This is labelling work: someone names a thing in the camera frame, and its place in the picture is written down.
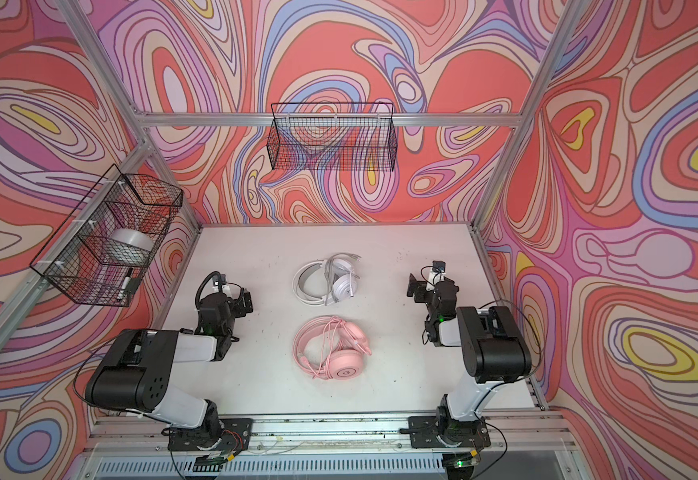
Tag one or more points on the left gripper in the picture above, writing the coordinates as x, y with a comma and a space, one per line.
237, 305

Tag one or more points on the white headphones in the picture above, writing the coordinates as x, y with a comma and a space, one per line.
327, 281

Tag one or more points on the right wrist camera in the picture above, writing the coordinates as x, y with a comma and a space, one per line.
437, 272

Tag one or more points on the pink cat-ear headphones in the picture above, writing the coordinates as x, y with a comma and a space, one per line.
343, 349

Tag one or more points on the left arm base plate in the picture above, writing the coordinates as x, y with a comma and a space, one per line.
230, 435

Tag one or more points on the white tape roll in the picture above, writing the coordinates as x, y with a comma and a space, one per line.
129, 247

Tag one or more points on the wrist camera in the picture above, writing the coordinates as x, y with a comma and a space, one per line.
219, 281
437, 272

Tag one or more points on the black wire basket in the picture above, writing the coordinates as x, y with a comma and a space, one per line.
79, 267
333, 136

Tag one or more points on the rear black wire basket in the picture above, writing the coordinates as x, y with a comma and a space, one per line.
333, 136

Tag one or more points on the slotted grey cable duct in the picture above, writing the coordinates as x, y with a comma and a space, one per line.
266, 467

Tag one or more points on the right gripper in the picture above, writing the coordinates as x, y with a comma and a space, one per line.
421, 287

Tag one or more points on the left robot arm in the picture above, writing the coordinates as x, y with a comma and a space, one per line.
134, 375

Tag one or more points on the aluminium front rail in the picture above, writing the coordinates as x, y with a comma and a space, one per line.
516, 430

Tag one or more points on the left black wire basket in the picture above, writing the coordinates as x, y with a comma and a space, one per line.
79, 267

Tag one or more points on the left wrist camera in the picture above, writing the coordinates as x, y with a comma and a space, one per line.
219, 281

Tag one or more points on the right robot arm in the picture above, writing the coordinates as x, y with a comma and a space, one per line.
494, 354

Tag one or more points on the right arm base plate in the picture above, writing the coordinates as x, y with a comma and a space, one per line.
430, 432

